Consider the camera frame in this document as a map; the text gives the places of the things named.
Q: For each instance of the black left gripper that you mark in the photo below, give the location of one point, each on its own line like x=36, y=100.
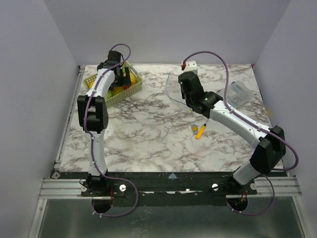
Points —
x=124, y=81

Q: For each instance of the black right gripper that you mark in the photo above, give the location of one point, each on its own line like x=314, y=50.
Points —
x=185, y=78

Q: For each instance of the yellow pear toy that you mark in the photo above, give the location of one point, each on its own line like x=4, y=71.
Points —
x=132, y=78

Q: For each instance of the clear zip top bag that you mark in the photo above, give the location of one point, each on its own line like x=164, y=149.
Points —
x=173, y=92

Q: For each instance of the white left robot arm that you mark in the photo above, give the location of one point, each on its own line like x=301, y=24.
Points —
x=93, y=116

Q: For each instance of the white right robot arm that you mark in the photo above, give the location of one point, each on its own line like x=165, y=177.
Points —
x=268, y=149

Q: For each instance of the green perforated plastic basket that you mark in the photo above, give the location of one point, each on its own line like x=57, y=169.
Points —
x=126, y=91

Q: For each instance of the green cabbage toy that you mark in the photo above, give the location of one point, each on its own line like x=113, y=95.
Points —
x=109, y=94

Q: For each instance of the yellow hex key set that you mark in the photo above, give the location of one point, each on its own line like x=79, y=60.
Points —
x=195, y=129

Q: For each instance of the clear plastic screw box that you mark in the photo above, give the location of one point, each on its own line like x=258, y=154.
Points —
x=238, y=94

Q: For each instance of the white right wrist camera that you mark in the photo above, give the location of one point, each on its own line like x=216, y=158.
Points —
x=191, y=66

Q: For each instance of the yellow handled screwdriver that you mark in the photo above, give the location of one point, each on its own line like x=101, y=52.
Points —
x=201, y=130

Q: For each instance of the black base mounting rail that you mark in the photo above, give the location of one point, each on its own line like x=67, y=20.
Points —
x=149, y=189

